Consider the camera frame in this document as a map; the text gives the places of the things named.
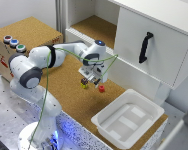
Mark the blue button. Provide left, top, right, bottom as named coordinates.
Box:
left=9, top=38, right=20, bottom=49

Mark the white sliding door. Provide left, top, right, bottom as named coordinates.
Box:
left=113, top=6, right=188, bottom=90

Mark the yellow block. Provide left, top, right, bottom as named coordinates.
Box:
left=80, top=82, right=89, bottom=90

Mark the white cabinet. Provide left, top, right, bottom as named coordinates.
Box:
left=56, top=0, right=188, bottom=114

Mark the green button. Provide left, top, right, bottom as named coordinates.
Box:
left=15, top=43, right=27, bottom=54

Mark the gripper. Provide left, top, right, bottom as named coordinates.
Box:
left=78, top=62, right=108, bottom=85

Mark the white plastic box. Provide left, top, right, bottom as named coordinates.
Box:
left=90, top=88, right=166, bottom=150

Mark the pink block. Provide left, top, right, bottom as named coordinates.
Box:
left=97, top=84, right=106, bottom=94

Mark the black door handle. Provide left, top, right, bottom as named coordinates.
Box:
left=138, top=31, right=155, bottom=65

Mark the red button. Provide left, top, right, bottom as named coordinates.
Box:
left=2, top=34, right=13, bottom=45

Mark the purple block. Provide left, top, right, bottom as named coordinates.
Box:
left=80, top=78, right=89, bottom=85

